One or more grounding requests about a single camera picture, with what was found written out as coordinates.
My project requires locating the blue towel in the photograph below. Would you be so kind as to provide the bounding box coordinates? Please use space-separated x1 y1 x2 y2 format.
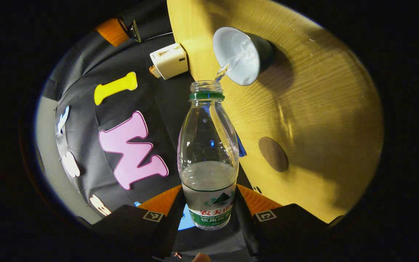
237 135 247 158

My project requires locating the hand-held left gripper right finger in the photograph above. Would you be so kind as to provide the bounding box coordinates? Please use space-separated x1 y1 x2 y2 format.
234 184 344 259

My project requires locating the clear plastic water bottle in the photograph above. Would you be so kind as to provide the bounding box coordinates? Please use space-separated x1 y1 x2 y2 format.
177 80 240 230

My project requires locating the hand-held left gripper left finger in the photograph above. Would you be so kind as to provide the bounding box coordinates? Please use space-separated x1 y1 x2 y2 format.
82 184 187 259

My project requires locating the round brown coaster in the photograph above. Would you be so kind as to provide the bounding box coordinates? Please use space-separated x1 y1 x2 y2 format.
258 137 289 172

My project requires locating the green teacup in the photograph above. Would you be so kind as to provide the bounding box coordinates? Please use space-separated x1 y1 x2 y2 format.
213 27 274 86

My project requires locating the white toaster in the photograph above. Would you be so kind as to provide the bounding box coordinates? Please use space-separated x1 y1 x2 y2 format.
149 43 189 80

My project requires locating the black backdrop cloth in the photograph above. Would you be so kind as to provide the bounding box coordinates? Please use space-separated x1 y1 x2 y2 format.
42 0 254 255

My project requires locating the black toaster cable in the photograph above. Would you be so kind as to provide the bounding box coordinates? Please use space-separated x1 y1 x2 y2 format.
142 32 173 41

